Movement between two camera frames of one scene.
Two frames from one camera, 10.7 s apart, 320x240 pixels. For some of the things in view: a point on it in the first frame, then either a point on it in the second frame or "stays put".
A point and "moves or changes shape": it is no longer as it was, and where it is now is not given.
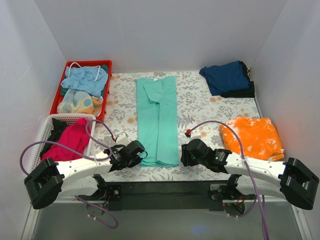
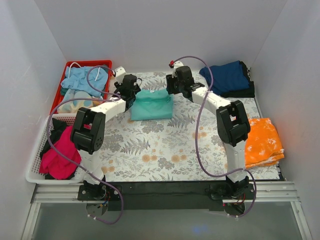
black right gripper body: (185, 157) → (170, 86)
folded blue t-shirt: (223, 77) stays put
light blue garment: (91, 79) stays put
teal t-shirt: (157, 120) moves or changes shape
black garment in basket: (58, 126) stays put
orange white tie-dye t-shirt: (258, 137) stays put
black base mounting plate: (166, 195) stays put
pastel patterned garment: (75, 102) stays put
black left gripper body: (139, 155) → (130, 102)
